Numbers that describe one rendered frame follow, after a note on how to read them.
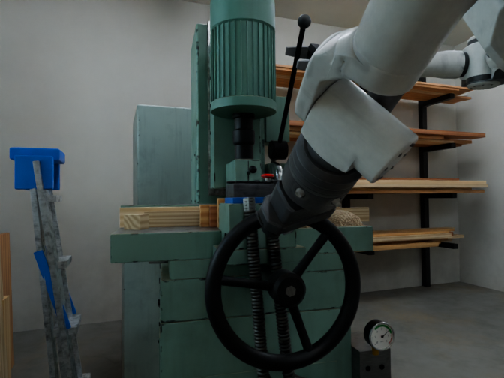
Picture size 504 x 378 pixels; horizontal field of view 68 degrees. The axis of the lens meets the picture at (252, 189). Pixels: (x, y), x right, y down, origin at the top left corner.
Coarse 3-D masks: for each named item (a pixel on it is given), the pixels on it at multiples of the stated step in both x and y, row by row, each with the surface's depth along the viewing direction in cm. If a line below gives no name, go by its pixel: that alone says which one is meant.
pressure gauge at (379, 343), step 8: (376, 320) 85; (368, 328) 84; (376, 328) 83; (384, 328) 84; (392, 328) 84; (368, 336) 83; (376, 336) 83; (384, 336) 84; (392, 336) 84; (376, 344) 83; (384, 344) 84; (376, 352) 85
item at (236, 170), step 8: (240, 160) 95; (248, 160) 96; (256, 160) 96; (232, 168) 98; (240, 168) 95; (248, 168) 96; (232, 176) 98; (240, 176) 95; (248, 176) 96; (256, 176) 96
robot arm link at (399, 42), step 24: (384, 0) 26; (408, 0) 24; (432, 0) 24; (456, 0) 24; (360, 24) 30; (384, 24) 27; (408, 24) 26; (432, 24) 25; (456, 24) 27; (360, 48) 30; (384, 48) 28; (408, 48) 27; (432, 48) 28; (408, 72) 29
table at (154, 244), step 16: (112, 240) 77; (128, 240) 77; (144, 240) 78; (160, 240) 79; (176, 240) 80; (192, 240) 80; (208, 240) 81; (304, 240) 86; (352, 240) 89; (368, 240) 90; (112, 256) 77; (128, 256) 77; (144, 256) 78; (160, 256) 79; (176, 256) 80; (192, 256) 80; (208, 256) 81; (240, 256) 73; (288, 256) 75
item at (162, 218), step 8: (336, 208) 105; (344, 208) 106; (352, 208) 107; (360, 208) 107; (368, 208) 108; (152, 216) 94; (160, 216) 94; (168, 216) 95; (176, 216) 95; (184, 216) 96; (192, 216) 96; (360, 216) 107; (368, 216) 108; (152, 224) 94; (160, 224) 94; (168, 224) 94; (176, 224) 95; (184, 224) 95; (192, 224) 96
